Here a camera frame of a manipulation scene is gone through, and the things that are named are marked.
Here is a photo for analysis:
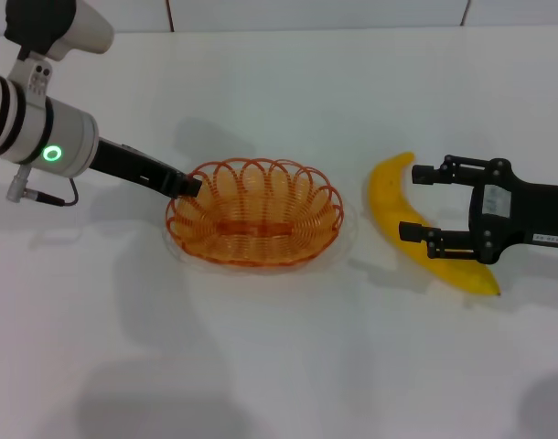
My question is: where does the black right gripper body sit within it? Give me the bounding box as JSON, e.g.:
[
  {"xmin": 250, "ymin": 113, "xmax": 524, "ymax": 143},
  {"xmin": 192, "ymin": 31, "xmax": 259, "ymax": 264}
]
[{"xmin": 467, "ymin": 157, "xmax": 558, "ymax": 266}]

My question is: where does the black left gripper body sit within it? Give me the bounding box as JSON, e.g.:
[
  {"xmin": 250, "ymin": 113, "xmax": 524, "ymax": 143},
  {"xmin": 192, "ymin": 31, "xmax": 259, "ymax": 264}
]
[{"xmin": 89, "ymin": 136, "xmax": 189, "ymax": 198}]

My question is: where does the yellow banana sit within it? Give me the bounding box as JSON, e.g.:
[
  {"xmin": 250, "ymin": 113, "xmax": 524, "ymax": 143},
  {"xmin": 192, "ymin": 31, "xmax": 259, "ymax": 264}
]
[{"xmin": 367, "ymin": 151, "xmax": 502, "ymax": 297}]

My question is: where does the orange wire basket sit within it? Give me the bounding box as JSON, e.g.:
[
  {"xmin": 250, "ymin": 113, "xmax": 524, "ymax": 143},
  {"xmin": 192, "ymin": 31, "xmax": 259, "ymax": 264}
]
[{"xmin": 164, "ymin": 157, "xmax": 345, "ymax": 267}]

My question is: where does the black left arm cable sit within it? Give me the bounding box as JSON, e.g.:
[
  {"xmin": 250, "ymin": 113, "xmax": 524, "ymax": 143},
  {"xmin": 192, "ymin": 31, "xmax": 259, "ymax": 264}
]
[{"xmin": 5, "ymin": 164, "xmax": 80, "ymax": 209}]

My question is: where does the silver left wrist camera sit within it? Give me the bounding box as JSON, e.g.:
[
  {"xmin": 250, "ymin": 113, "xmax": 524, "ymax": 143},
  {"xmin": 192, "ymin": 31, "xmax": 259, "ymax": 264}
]
[{"xmin": 4, "ymin": 0, "xmax": 115, "ymax": 102}]

